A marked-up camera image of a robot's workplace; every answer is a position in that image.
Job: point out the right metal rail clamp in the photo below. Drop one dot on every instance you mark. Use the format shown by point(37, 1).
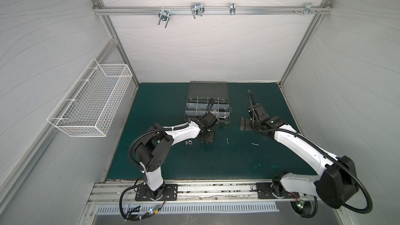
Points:
point(308, 10)

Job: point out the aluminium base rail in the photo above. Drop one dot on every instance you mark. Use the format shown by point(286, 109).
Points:
point(195, 191)

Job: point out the grey compartment organizer box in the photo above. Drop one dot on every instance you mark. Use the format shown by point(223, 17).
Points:
point(202, 93)

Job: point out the green table mat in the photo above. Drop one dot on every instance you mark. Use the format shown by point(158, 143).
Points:
point(164, 104)

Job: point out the small metal bracket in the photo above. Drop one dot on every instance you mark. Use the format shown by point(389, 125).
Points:
point(232, 9)

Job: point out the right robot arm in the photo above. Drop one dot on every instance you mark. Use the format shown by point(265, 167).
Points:
point(335, 183)

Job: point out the white vent strip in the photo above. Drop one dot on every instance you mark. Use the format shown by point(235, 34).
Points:
point(195, 208)

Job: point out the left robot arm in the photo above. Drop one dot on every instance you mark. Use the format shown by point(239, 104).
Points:
point(149, 150)

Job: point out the white wire basket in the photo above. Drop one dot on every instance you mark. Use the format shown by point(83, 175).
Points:
point(90, 105)

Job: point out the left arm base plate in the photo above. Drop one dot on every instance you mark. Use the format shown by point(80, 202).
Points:
point(167, 192)

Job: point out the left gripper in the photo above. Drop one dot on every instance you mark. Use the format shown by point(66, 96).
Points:
point(211, 138)

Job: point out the metal u-bolt clamp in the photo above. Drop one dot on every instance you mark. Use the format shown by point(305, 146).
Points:
point(197, 9)
point(164, 16)

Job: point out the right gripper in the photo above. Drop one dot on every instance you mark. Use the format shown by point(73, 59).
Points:
point(254, 109)

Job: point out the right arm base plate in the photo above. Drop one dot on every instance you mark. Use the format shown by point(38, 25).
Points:
point(265, 190)

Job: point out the aluminium crossbar rail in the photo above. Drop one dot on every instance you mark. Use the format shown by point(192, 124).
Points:
point(209, 10)

